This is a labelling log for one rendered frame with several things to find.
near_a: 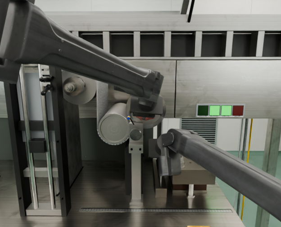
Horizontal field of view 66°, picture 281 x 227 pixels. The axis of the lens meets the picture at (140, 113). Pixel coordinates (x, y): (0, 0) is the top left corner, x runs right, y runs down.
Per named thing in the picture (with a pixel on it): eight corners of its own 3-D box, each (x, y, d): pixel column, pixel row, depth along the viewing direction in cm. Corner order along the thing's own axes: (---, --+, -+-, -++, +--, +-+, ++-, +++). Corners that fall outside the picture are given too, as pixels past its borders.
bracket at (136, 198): (129, 206, 79) (128, 125, 73) (130, 196, 85) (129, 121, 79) (142, 206, 79) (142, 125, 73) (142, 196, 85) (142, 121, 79)
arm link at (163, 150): (174, 131, 66) (156, 133, 66) (177, 154, 64) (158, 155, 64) (171, 136, 73) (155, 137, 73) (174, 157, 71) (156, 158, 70)
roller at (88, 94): (59, 104, 80) (56, 65, 77) (79, 96, 104) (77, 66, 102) (97, 104, 80) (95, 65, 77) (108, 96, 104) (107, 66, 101)
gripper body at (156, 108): (161, 117, 68) (166, 104, 61) (129, 114, 67) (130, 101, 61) (161, 100, 71) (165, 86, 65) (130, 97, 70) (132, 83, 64)
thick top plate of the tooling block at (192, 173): (172, 184, 81) (172, 169, 80) (162, 147, 120) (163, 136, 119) (215, 184, 81) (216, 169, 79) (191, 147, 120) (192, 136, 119)
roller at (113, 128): (98, 144, 82) (97, 113, 79) (109, 126, 107) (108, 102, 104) (130, 144, 82) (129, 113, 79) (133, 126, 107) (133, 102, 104)
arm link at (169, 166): (195, 132, 64) (172, 130, 60) (201, 172, 60) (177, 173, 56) (171, 140, 73) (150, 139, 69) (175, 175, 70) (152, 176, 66)
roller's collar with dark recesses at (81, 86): (63, 96, 73) (61, 77, 72) (69, 94, 79) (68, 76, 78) (82, 96, 73) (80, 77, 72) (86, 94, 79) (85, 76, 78)
